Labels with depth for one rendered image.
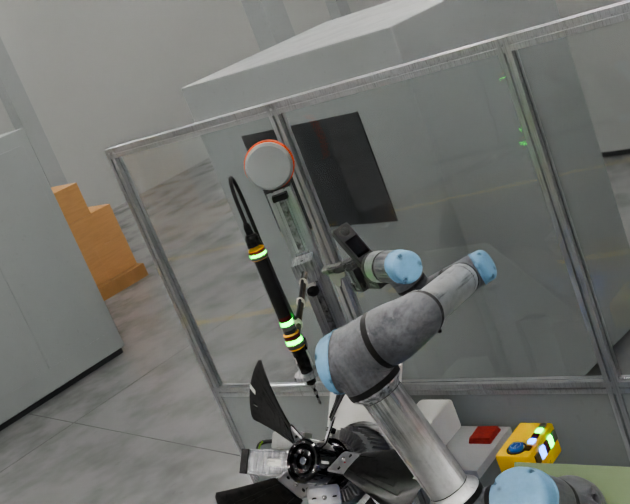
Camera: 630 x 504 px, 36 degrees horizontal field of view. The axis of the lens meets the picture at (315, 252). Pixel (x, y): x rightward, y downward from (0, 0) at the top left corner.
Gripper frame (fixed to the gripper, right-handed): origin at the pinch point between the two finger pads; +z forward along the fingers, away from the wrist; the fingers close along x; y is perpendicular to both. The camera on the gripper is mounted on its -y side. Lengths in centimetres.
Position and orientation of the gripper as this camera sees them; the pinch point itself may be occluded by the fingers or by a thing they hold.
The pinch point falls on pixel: (337, 259)
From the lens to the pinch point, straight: 249.4
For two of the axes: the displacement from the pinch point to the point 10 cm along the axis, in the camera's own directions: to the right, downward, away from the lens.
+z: -4.0, 0.1, 9.2
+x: 7.9, -4.9, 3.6
